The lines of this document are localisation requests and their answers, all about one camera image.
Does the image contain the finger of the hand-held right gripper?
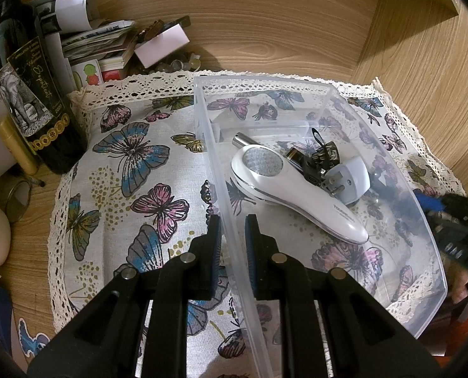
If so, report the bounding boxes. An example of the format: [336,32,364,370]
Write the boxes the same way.
[433,222,468,270]
[417,191,468,225]

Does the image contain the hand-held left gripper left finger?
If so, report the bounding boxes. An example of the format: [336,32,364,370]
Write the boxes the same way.
[27,215,222,378]

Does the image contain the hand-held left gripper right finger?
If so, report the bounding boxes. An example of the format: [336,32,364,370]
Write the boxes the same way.
[245,215,441,378]

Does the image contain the white handheld massager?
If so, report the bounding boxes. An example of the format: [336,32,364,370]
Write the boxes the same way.
[230,146,370,243]

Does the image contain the white plug adapter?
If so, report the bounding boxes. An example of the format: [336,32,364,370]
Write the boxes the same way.
[321,157,372,205]

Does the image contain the dark brown tube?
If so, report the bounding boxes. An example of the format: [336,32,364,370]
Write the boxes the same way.
[285,147,309,165]

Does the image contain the black hair clip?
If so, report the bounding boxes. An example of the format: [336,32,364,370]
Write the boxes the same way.
[303,128,341,182]

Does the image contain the clear plastic box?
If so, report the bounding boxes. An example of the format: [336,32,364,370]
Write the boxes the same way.
[193,74,448,378]

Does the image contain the person's right hand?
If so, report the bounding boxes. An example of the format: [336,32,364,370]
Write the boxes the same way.
[450,266,468,305]

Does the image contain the butterfly print lace cloth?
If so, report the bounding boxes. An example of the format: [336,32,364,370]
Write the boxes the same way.
[47,69,467,378]

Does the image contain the pile of coins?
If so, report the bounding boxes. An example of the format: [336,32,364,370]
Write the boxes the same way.
[161,51,203,73]

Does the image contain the white paper card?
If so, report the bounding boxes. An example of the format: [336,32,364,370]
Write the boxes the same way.
[135,24,190,68]

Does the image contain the blue cartoon sticker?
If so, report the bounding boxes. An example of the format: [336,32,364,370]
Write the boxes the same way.
[19,318,50,360]

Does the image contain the small round mirror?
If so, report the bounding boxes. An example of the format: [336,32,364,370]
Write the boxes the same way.
[6,179,34,222]

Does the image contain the cartoon picture card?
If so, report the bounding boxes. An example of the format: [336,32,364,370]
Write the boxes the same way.
[72,59,102,87]

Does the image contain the wooden shelf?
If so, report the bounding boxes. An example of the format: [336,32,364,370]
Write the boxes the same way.
[19,0,468,77]

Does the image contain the yellow tube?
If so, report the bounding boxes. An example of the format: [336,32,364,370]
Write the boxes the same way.
[0,120,38,176]

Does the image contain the dark wine bottle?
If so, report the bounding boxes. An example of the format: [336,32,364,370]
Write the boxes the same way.
[0,6,89,175]

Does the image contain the stack of papers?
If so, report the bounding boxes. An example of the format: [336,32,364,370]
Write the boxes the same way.
[31,0,140,83]

